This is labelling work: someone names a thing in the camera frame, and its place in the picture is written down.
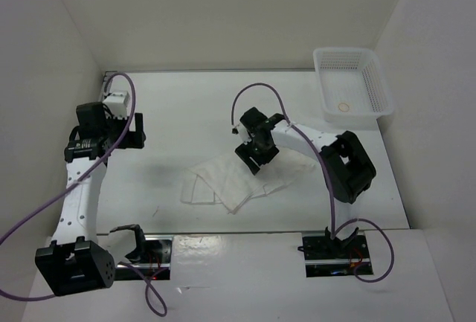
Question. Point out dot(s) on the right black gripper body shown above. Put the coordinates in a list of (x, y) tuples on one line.
[(256, 148)]

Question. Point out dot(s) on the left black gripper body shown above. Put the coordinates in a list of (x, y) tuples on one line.
[(130, 139)]

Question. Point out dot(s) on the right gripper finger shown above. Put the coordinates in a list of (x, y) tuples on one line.
[(263, 158), (248, 159)]

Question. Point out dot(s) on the white pleated skirt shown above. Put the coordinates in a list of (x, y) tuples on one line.
[(226, 180)]

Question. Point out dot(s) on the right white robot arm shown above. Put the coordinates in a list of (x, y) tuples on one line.
[(347, 168)]

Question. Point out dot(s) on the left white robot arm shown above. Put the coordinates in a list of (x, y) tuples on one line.
[(74, 261)]

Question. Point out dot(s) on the yellow rubber band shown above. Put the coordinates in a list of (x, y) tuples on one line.
[(343, 107)]

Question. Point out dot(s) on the white plastic mesh basket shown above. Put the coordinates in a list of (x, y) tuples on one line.
[(353, 76)]

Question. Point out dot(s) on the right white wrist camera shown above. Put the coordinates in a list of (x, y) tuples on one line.
[(242, 132)]

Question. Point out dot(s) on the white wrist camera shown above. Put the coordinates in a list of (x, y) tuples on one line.
[(242, 132), (117, 103)]

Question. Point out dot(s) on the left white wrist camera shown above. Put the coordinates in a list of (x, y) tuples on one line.
[(117, 103)]

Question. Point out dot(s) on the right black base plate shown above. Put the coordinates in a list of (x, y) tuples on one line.
[(324, 257)]

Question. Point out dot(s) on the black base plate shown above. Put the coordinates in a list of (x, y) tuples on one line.
[(153, 261), (324, 257)]

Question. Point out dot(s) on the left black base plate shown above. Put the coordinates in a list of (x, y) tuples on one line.
[(153, 261)]

